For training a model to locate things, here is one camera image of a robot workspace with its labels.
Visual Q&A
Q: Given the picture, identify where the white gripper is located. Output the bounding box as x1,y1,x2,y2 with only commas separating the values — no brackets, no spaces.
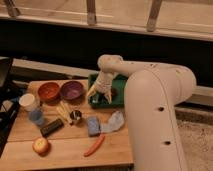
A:
86,71,116,103

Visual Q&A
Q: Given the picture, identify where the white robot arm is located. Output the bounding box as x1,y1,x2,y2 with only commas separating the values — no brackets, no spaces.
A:
87,55,196,171

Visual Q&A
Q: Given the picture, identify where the purple bowl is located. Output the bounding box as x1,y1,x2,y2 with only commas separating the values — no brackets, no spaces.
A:
60,81,84,100

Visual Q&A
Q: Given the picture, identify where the orange-red bowl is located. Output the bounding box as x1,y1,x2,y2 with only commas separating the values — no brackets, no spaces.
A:
38,82,60,102

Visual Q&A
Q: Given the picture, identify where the green plastic tray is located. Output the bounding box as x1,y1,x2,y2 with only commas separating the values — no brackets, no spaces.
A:
87,72,127,108

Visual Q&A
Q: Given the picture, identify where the dark red grape bunch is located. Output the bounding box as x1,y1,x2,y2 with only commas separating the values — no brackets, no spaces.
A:
111,88,118,99

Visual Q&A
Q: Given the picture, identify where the clear plastic bag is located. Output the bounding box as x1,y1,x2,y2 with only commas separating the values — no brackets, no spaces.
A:
100,111,125,133

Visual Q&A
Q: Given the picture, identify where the small metal cup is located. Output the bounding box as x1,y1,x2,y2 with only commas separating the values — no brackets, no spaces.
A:
70,110,82,125

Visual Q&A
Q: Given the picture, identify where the blue sponge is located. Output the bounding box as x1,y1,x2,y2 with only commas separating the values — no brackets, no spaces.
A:
87,116,100,137

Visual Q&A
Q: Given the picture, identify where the dark chocolate bar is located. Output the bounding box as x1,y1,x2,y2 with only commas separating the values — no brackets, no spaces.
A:
40,119,64,137

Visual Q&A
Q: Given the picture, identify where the blue plastic cup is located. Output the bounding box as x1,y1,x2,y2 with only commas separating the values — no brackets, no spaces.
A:
28,108,44,126

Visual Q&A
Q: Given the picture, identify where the white plastic cup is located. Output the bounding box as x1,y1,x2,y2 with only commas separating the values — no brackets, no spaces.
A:
19,93,39,112

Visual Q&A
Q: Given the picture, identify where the red yellow apple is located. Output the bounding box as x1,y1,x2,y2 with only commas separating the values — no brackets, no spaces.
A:
32,137,50,155

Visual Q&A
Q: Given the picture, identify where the black equipment at left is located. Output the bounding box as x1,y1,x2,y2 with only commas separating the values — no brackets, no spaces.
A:
0,57,20,157

